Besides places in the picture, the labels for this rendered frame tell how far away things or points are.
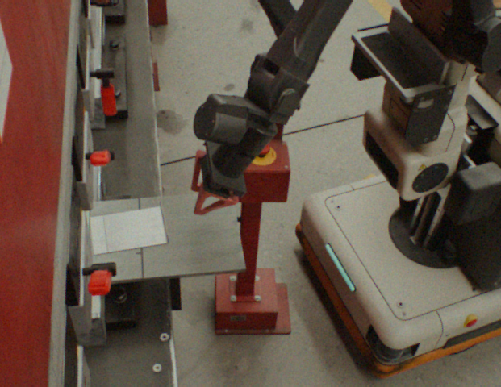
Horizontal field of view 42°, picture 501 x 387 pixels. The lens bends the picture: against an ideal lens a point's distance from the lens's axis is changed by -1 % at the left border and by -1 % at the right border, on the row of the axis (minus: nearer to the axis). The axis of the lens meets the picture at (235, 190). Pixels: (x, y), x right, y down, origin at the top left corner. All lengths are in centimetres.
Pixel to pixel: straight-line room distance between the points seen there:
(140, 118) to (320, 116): 149
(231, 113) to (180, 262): 30
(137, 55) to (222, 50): 154
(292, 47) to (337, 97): 209
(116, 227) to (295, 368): 112
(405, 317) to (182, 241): 99
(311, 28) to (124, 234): 48
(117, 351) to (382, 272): 108
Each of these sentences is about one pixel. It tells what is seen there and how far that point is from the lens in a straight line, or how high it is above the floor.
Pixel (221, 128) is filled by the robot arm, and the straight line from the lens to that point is 96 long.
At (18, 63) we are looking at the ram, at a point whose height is 159.
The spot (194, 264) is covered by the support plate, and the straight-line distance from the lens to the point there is 113.
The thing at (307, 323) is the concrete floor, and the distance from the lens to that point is 226.
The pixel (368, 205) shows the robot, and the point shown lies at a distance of 223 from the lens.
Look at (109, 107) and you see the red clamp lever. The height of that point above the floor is 117.
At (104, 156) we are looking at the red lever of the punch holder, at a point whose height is 131.
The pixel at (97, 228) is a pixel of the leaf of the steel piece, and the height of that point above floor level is 100.
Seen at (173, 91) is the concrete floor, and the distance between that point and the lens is 304.
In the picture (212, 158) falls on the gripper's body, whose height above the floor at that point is 117.
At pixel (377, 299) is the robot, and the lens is 201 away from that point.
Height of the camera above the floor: 192
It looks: 48 degrees down
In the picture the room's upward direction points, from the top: 3 degrees clockwise
